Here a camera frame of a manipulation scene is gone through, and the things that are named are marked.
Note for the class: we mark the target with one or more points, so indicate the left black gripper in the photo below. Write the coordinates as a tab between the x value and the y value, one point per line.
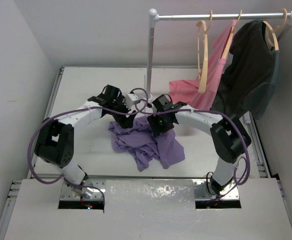
123	121

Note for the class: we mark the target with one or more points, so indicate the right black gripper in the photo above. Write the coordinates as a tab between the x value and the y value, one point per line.
157	128

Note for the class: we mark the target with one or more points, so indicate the purple t shirt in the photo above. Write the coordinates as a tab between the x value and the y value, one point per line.
140	142

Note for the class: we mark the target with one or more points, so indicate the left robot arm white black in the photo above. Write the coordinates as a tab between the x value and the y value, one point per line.
55	142

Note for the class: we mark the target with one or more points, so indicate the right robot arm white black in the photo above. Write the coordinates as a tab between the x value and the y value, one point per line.
229	137

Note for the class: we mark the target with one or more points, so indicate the wooden hanger holding pink shirt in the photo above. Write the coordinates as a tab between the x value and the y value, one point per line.
230	37

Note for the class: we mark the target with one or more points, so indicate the dark grey t shirt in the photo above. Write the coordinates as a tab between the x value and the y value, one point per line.
250	81

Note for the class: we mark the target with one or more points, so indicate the wooden hanger holding dark shirt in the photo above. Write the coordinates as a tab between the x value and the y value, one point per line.
270	32

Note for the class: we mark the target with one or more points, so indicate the silver clothes rack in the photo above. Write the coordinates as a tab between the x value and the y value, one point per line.
154	17

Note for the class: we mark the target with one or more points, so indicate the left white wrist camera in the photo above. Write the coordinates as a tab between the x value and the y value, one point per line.
130	99

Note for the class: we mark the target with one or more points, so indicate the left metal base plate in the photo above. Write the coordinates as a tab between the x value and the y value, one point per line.
92	192

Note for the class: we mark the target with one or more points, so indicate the metal base plate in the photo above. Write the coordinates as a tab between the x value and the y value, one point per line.
92	192
229	193

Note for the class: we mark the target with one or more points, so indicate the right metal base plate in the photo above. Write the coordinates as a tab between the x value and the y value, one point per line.
229	193

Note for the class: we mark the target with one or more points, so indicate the aluminium table frame rail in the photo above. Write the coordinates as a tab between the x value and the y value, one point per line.
14	187

